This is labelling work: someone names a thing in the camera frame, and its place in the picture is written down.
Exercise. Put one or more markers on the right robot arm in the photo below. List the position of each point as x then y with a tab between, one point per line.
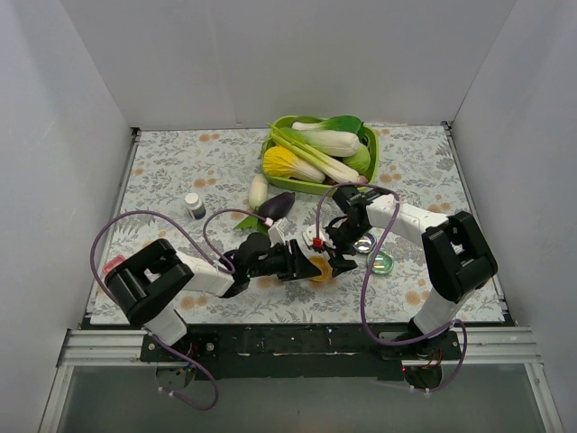
458	258

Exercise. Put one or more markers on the pink square pill box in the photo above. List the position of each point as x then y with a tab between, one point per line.
113	263

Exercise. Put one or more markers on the yellow napa cabbage toy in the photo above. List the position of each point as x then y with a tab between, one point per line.
281	162

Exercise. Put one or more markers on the black base frame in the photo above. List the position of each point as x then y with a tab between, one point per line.
299	351

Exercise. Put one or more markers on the blue round pill case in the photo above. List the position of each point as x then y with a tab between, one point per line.
365	244

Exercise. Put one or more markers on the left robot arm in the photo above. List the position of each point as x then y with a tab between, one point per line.
145	285

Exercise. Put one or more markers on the bok choy toy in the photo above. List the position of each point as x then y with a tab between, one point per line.
339	136

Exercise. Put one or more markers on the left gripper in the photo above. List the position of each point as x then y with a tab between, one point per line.
293	260

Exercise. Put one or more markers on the green round pill case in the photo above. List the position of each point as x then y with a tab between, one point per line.
380	263

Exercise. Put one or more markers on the purple eggplant toy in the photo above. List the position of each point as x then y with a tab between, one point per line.
277	207

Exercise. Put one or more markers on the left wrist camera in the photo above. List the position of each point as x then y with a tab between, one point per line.
278	232

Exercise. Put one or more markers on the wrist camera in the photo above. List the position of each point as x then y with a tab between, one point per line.
278	232
316	239

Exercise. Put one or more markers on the white blue pill bottle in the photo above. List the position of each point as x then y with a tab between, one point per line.
195	205

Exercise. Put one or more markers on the green celery stalk toy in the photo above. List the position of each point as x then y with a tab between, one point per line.
302	150

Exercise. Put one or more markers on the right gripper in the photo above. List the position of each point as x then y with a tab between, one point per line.
338	252

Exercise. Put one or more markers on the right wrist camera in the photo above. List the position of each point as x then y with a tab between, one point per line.
316	239

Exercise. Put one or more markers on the white radish toy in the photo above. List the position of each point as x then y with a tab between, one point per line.
258	192

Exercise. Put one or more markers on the yellow round pill case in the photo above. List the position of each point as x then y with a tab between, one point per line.
323	266

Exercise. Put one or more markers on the long white daikon toy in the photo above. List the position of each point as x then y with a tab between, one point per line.
336	170

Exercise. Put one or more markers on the green cabbage toy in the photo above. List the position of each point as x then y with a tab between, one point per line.
360	161

